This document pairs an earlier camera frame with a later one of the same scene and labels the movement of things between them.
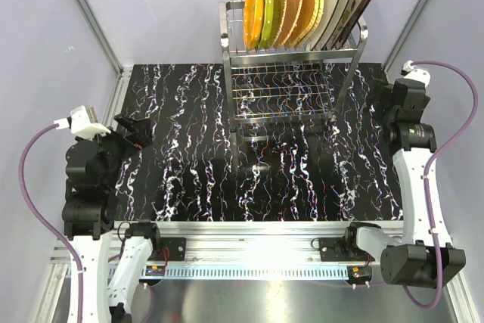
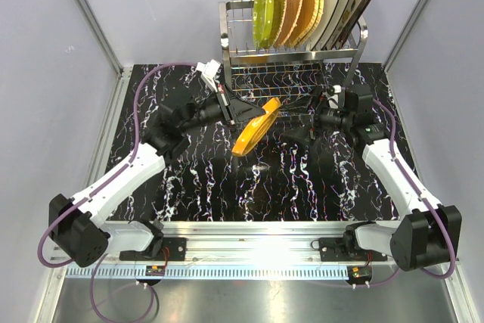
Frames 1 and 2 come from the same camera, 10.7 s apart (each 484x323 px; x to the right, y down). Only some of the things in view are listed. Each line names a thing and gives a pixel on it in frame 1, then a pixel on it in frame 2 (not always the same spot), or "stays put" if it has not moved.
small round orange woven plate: x=293 y=7 stays put
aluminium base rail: x=237 y=243 stays put
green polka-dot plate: x=267 y=25 stays put
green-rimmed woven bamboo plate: x=280 y=8 stays put
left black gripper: x=141 y=135 -> x=236 y=110
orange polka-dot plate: x=254 y=9 -> x=257 y=128
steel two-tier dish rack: x=283 y=85 stays put
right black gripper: x=381 y=93 -> x=302 y=134
